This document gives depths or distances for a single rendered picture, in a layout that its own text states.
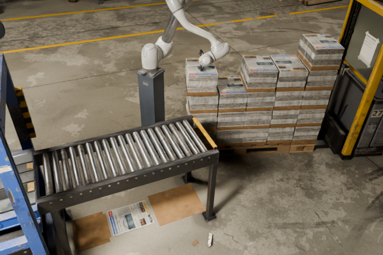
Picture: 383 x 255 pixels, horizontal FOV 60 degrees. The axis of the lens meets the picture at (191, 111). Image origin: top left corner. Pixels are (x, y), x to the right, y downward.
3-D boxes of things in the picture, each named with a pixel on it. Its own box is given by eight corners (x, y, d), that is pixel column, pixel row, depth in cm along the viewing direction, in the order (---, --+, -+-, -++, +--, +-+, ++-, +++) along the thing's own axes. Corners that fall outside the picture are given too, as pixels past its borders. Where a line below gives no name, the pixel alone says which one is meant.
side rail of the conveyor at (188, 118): (191, 124, 312) (191, 114, 305) (193, 127, 308) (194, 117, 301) (36, 161, 267) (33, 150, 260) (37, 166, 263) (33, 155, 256)
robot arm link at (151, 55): (138, 66, 323) (137, 45, 311) (150, 60, 336) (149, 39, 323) (151, 71, 316) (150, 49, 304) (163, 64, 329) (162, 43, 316)
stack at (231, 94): (185, 136, 405) (186, 75, 357) (278, 132, 416) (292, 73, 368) (188, 158, 373) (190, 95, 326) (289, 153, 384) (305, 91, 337)
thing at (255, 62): (241, 55, 349) (241, 54, 349) (268, 55, 351) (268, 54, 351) (249, 72, 319) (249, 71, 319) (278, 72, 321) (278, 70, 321)
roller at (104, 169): (99, 143, 276) (98, 139, 273) (111, 183, 241) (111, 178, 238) (93, 145, 275) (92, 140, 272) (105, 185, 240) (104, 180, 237)
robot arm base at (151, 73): (134, 74, 323) (134, 69, 320) (148, 65, 339) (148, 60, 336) (150, 79, 316) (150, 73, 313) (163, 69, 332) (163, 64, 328)
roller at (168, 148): (159, 124, 291) (154, 125, 289) (179, 159, 256) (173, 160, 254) (158, 130, 294) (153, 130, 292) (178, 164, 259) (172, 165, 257)
